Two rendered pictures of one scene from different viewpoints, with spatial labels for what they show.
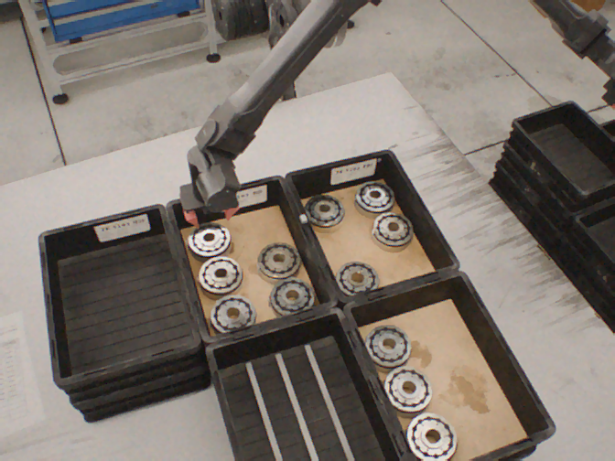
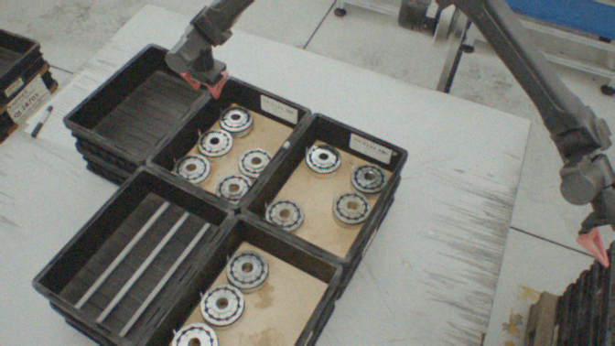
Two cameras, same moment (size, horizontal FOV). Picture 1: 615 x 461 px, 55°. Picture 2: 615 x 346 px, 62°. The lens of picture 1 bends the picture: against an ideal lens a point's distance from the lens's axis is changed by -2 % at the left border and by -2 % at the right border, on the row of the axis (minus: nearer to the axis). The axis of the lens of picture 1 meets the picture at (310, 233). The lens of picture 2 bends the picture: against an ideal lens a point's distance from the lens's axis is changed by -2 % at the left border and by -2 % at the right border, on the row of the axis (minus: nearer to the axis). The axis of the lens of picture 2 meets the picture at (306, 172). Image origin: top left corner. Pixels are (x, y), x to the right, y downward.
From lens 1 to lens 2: 0.77 m
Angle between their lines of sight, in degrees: 29
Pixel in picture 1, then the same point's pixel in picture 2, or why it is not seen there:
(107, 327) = (134, 122)
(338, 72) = not seen: hidden behind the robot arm
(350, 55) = not seen: hidden behind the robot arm
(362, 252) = (317, 206)
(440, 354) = (276, 311)
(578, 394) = not seen: outside the picture
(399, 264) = (329, 234)
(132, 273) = (180, 105)
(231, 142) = (207, 28)
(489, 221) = (465, 281)
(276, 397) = (157, 235)
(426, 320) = (297, 282)
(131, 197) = (252, 73)
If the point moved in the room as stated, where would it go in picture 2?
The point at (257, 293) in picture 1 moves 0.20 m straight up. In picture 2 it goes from (224, 172) to (218, 124)
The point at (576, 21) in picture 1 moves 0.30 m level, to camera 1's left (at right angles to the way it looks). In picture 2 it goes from (555, 111) to (428, 23)
